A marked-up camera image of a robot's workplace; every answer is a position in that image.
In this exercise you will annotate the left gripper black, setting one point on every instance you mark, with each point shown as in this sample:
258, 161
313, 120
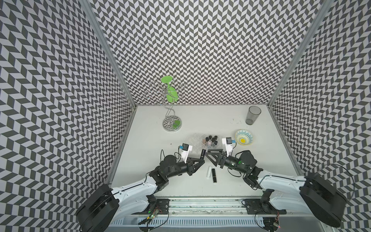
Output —
191, 166

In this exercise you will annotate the black lipstick gold band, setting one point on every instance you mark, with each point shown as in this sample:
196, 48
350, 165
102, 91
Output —
214, 176

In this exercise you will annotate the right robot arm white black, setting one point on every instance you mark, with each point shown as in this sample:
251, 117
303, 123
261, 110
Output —
310, 194

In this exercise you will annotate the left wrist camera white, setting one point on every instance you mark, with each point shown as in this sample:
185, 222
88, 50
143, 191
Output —
185, 150

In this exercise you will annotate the wire jewelry tree green leaves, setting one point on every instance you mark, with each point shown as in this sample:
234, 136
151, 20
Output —
168, 98

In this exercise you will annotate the patterned small bowl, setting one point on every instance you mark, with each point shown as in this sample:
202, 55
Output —
244, 137

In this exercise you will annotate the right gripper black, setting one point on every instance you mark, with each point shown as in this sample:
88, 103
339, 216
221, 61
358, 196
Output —
214, 154

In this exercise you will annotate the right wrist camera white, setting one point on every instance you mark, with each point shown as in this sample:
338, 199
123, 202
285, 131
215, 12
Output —
228, 144

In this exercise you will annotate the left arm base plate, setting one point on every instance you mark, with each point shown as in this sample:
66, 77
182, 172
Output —
161, 204

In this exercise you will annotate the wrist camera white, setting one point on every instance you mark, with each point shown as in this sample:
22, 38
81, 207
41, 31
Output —
185, 150
228, 144

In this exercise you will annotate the grey translucent cup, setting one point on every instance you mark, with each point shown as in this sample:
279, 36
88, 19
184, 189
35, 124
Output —
252, 115

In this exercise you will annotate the aluminium front rail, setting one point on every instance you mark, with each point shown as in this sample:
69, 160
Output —
204, 205

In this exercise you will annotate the clear plastic lipstick organizer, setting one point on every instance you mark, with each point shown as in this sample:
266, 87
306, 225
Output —
196, 141

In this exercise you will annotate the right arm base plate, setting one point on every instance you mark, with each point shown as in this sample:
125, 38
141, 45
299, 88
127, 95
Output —
255, 206

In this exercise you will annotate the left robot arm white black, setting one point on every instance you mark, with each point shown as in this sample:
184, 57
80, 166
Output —
106, 204

